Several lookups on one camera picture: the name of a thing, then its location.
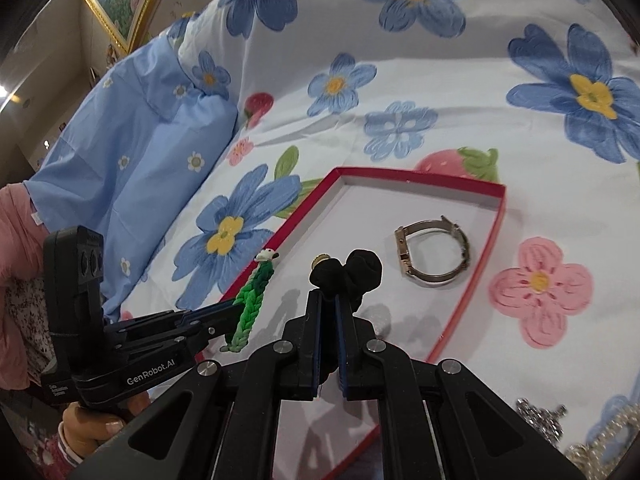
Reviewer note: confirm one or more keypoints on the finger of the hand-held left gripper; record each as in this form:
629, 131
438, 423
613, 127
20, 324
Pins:
200, 337
200, 313

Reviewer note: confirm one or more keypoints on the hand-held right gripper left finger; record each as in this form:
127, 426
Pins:
315, 345

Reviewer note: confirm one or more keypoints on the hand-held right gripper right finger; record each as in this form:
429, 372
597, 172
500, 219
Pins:
343, 345

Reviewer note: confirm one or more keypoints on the black scrunchie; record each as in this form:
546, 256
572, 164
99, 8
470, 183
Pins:
365, 266

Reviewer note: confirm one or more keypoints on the red cardboard box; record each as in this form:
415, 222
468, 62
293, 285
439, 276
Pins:
360, 220

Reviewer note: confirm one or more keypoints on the person's left hand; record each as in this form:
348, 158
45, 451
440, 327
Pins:
90, 427

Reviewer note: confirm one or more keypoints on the person's floral dress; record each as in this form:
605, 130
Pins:
30, 320

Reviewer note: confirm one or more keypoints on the person's pink jacket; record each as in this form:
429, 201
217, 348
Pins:
15, 240

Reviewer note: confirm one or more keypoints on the blue pillow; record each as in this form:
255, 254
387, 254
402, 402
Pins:
125, 160

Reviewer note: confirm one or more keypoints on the floral bed sheet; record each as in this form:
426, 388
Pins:
450, 85

